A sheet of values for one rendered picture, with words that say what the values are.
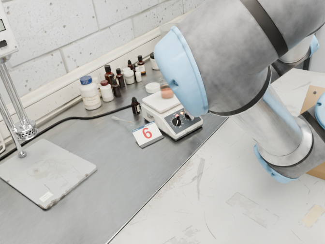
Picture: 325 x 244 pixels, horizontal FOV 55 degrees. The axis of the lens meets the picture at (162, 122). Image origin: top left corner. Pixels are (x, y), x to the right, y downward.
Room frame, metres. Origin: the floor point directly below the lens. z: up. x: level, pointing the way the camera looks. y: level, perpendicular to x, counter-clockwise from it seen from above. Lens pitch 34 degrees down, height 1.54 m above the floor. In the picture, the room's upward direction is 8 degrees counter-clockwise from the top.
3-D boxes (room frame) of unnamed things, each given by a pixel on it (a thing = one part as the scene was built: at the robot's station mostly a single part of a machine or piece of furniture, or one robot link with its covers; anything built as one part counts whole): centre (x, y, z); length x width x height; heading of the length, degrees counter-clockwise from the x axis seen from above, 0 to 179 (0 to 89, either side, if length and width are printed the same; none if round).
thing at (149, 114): (0.96, -0.03, 0.94); 0.22 x 0.13 x 0.08; 33
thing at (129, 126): (0.94, 0.11, 0.91); 0.06 x 0.06 x 0.02
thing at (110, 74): (1.30, 0.21, 0.95); 0.04 x 0.04 x 0.11
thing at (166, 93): (0.99, -0.03, 1.02); 0.06 x 0.05 x 0.08; 115
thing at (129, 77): (1.33, 0.13, 0.93); 0.05 x 0.05 x 0.05
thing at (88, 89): (1.15, 0.28, 0.96); 0.07 x 0.07 x 0.13
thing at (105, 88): (1.19, 0.22, 0.94); 0.05 x 0.05 x 0.09
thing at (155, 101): (0.98, -0.02, 0.98); 0.12 x 0.12 x 0.01; 33
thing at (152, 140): (0.87, 0.05, 0.92); 0.09 x 0.06 x 0.04; 119
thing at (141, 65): (1.41, 0.07, 0.94); 0.04 x 0.04 x 0.09
